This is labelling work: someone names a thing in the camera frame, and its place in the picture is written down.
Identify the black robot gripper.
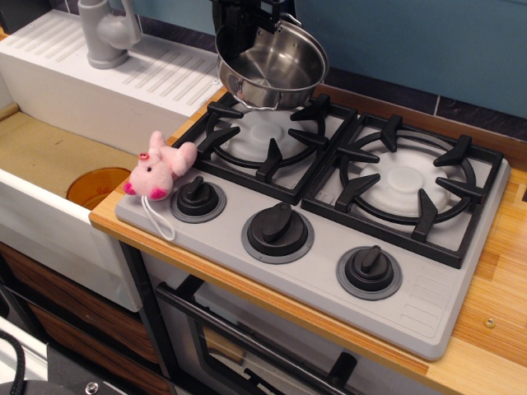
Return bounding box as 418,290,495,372
212,0,296,63

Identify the stainless steel pan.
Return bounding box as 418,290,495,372
217,20,329,110

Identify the pink stuffed pig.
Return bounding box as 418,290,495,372
123,130,198,242

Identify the black left stove knob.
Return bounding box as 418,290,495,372
170,176,227,224

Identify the black stove knob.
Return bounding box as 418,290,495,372
170,176,227,224
241,202,315,265
336,245,403,301

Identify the black middle stove knob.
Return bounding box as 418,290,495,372
241,202,315,265

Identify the grey toy stove top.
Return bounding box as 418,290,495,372
115,94,511,360

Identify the black right stove knob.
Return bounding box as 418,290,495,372
336,245,403,301

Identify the white left burner cap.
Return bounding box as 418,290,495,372
222,110,316,162

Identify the black left burner grate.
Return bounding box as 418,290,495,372
174,93,357,204

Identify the black burner grate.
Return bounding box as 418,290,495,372
174,93,357,204
301,114,506,268

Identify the grey toy faucet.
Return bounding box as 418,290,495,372
77,0,142,69

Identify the white toy sink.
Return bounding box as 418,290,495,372
1,10,221,312

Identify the orange plastic bowl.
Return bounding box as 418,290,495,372
66,167,131,210

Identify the black right burner grate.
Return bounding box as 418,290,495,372
301,114,506,268

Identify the toy oven door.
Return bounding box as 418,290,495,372
143,254,435,394

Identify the wooden drawer cabinet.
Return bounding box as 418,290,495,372
1,244,175,394

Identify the black oven door handle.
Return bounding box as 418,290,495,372
155,276,357,394

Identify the black braided cable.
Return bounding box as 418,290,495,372
0,331,26,395

